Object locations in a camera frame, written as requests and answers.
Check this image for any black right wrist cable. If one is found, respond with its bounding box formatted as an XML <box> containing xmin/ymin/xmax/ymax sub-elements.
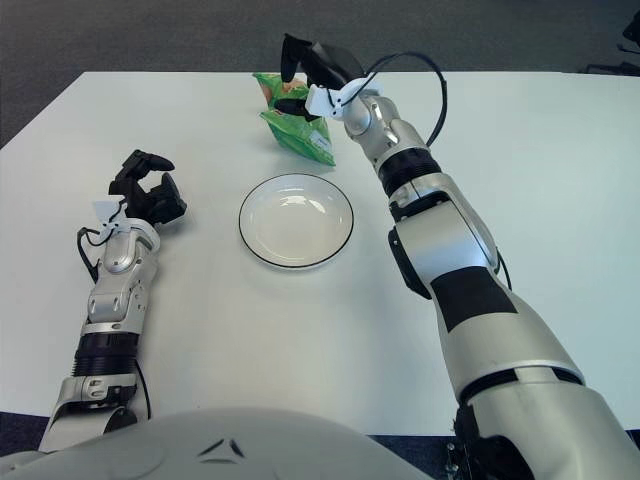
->
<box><xmin>367</xmin><ymin>52</ymin><xmax>449</xmax><ymax>149</ymax></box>

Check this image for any grey robot torso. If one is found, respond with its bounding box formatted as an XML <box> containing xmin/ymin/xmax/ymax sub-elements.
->
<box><xmin>0</xmin><ymin>407</ymin><xmax>441</xmax><ymax>480</ymax></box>

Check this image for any white left wrist connector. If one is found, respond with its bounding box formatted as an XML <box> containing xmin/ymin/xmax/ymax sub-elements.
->
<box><xmin>92</xmin><ymin>199</ymin><xmax>132</xmax><ymax>240</ymax></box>

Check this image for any white plate with black rim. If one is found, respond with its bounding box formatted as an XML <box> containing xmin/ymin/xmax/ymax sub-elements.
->
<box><xmin>238</xmin><ymin>173</ymin><xmax>355</xmax><ymax>273</ymax></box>

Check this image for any black elbow cable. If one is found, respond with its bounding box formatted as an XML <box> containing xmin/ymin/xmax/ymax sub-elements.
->
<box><xmin>492</xmin><ymin>244</ymin><xmax>514</xmax><ymax>292</ymax></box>
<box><xmin>134</xmin><ymin>359</ymin><xmax>154</xmax><ymax>419</ymax></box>

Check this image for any black left elbow cable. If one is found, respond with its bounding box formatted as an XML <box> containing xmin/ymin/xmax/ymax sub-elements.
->
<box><xmin>134</xmin><ymin>359</ymin><xmax>154</xmax><ymax>419</ymax></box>

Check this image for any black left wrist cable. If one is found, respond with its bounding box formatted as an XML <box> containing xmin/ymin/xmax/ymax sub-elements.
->
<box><xmin>76</xmin><ymin>225</ymin><xmax>121</xmax><ymax>284</ymax></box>

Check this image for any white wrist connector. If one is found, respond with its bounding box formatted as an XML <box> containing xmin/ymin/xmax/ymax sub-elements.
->
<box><xmin>92</xmin><ymin>199</ymin><xmax>132</xmax><ymax>240</ymax></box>
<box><xmin>305</xmin><ymin>77</ymin><xmax>385</xmax><ymax>121</ymax></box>

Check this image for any green snack bag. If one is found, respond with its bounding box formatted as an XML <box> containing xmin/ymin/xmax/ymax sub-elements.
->
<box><xmin>252</xmin><ymin>72</ymin><xmax>335</xmax><ymax>167</ymax></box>

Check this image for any black right elbow cable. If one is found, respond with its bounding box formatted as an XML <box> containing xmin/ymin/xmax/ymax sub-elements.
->
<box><xmin>492</xmin><ymin>244</ymin><xmax>514</xmax><ymax>292</ymax></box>

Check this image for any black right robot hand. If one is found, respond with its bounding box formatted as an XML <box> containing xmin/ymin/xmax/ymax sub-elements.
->
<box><xmin>276</xmin><ymin>33</ymin><xmax>365</xmax><ymax>124</ymax></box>

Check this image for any black chair base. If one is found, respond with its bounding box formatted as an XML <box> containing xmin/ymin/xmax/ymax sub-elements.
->
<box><xmin>584</xmin><ymin>14</ymin><xmax>640</xmax><ymax>77</ymax></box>

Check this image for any white right wrist connector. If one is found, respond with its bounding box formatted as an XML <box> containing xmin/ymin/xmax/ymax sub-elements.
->
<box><xmin>305</xmin><ymin>77</ymin><xmax>385</xmax><ymax>121</ymax></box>

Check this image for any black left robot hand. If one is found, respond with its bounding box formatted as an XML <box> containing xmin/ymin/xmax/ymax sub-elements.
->
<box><xmin>107</xmin><ymin>148</ymin><xmax>189</xmax><ymax>227</ymax></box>

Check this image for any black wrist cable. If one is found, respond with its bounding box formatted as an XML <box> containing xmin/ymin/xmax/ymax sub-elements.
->
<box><xmin>76</xmin><ymin>225</ymin><xmax>121</xmax><ymax>284</ymax></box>
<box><xmin>367</xmin><ymin>52</ymin><xmax>449</xmax><ymax>149</ymax></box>

